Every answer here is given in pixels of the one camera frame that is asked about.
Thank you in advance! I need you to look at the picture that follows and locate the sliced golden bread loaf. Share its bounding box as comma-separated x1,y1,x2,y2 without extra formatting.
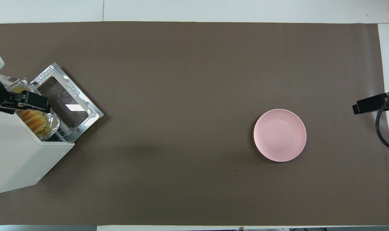
17,109,49,135

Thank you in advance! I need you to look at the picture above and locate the aluminium foil tray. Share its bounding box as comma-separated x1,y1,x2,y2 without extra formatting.
7,79,61,142

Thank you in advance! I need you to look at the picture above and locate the glass oven door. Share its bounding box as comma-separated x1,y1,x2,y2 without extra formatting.
30,62,104,143

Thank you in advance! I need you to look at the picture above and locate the white toaster oven body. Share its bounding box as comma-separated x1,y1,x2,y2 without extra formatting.
0,74,75,195

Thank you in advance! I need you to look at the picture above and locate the pink round plate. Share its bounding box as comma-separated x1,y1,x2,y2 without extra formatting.
253,109,307,162

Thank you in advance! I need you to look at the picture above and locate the brown table mat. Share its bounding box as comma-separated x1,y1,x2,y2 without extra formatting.
0,21,389,226

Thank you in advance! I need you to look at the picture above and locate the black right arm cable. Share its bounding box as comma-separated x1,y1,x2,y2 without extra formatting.
376,98,389,151

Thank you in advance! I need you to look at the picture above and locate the wire oven rack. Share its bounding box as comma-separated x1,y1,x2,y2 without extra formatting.
48,124,70,143

